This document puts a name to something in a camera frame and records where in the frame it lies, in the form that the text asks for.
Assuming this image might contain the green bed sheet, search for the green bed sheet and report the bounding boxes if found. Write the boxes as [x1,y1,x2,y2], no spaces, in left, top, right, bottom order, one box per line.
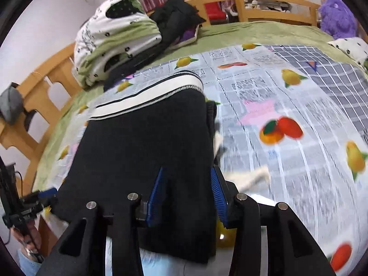
[32,21,368,184]

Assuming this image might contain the person's left forearm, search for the person's left forearm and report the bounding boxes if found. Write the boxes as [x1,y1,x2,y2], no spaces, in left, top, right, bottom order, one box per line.
[17,249,41,276]

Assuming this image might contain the purple white cloth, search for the purple white cloth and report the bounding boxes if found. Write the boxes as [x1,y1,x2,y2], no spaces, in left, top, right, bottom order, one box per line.
[171,24,200,48]

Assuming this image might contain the white floral pillow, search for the white floral pillow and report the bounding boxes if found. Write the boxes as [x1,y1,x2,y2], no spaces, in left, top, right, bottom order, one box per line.
[328,37,368,72]

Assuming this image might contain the white green floral quilt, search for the white green floral quilt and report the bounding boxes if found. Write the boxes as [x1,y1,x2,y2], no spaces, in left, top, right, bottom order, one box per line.
[73,0,163,87]

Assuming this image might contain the fruit print plastic tablecloth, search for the fruit print plastic tablecloth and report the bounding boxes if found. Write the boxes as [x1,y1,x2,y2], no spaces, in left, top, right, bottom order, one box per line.
[36,43,368,276]

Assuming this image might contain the grey checked cloth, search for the grey checked cloth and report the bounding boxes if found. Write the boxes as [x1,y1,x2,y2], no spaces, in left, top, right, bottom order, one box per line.
[266,44,368,115]

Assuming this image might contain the red chair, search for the red chair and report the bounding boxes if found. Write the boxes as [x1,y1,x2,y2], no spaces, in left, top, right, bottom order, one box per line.
[188,0,227,25]

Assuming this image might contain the black garment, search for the black garment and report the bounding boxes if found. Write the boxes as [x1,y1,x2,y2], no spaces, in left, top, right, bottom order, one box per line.
[103,44,166,91]

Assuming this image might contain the person's left hand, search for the person's left hand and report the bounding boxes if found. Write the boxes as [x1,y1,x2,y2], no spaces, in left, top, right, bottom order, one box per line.
[13,226,42,255]

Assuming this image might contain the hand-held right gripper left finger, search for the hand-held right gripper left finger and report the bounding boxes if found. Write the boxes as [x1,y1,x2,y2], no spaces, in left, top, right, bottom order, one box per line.
[36,167,166,276]

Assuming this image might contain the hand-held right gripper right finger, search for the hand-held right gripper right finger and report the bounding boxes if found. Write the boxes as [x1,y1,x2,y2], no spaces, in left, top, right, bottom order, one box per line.
[210,167,337,276]

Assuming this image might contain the wooden bed frame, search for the wooden bed frame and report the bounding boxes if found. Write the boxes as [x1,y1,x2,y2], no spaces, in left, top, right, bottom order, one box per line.
[0,0,368,196]

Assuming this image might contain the pile of black clothes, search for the pile of black clothes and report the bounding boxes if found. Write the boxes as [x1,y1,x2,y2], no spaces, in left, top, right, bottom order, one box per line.
[149,0,206,48]

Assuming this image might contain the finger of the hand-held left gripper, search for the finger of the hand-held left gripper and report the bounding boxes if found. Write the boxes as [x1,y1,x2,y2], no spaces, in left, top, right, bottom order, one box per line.
[37,188,58,206]

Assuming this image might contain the purple plush toy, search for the purple plush toy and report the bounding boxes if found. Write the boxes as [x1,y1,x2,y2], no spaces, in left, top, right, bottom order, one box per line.
[319,0,358,40]

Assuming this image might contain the black pants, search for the black pants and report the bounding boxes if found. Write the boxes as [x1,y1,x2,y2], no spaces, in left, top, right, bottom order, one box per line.
[51,70,271,264]

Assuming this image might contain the dark equipment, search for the dark equipment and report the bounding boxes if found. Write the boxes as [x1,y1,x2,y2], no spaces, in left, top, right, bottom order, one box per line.
[0,154,18,210]

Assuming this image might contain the light blue cloth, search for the light blue cloth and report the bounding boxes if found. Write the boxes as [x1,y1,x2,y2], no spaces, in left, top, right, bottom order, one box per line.
[105,236,230,276]

